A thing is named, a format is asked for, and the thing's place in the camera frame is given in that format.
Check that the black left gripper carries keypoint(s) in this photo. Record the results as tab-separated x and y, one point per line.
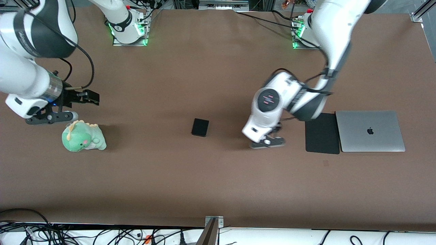
277	129

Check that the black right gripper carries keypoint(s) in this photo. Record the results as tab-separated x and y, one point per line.
69	97

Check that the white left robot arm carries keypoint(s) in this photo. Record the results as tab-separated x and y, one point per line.
333	30

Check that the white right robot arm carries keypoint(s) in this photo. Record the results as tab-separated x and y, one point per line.
20	71

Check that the black mouse pad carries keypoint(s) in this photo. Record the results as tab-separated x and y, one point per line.
323	139

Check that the black phone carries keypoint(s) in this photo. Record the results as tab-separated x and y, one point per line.
200	127

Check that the green dinosaur plush toy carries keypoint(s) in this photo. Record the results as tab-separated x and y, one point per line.
81	137

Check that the silver laptop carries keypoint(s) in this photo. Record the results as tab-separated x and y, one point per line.
361	136

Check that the orange connector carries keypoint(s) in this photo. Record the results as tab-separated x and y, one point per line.
148	239

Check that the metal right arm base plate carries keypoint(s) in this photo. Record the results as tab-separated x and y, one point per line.
143	41

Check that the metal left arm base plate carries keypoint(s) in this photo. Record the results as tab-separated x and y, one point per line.
295	45

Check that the metal bracket with beam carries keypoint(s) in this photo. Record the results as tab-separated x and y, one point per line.
209	234

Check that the grey metal rail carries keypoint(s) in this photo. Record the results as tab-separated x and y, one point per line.
223	5

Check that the aluminium frame post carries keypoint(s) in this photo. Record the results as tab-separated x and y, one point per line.
420	13

